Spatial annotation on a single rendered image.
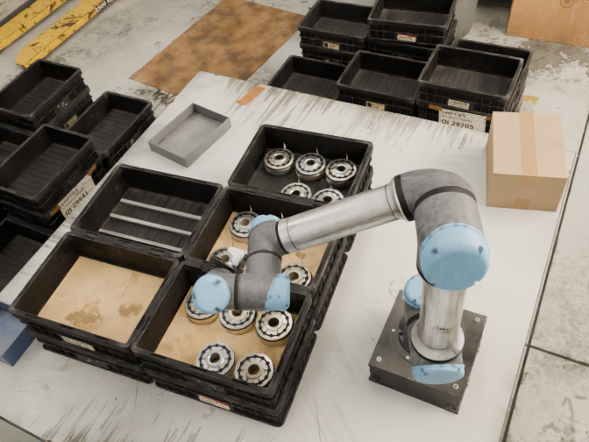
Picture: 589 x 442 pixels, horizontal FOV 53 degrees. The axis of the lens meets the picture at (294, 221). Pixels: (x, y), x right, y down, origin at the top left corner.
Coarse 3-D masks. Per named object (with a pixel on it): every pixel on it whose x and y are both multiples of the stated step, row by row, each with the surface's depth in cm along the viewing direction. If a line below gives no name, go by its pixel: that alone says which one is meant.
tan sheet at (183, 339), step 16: (192, 288) 173; (176, 320) 167; (176, 336) 164; (192, 336) 163; (208, 336) 162; (224, 336) 162; (240, 336) 161; (256, 336) 161; (160, 352) 161; (176, 352) 160; (192, 352) 160; (240, 352) 158; (256, 352) 158; (272, 352) 157
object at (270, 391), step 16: (176, 272) 165; (160, 304) 159; (304, 304) 154; (304, 320) 153; (144, 352) 150; (288, 352) 146; (176, 368) 148; (192, 368) 146; (224, 384) 144; (240, 384) 141; (272, 384) 141
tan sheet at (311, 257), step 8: (232, 216) 190; (224, 232) 186; (216, 240) 184; (224, 240) 184; (232, 240) 183; (216, 248) 182; (240, 248) 181; (312, 248) 178; (320, 248) 178; (208, 256) 180; (288, 256) 177; (296, 256) 177; (304, 256) 176; (312, 256) 176; (320, 256) 176; (304, 264) 175; (312, 264) 174; (312, 272) 172
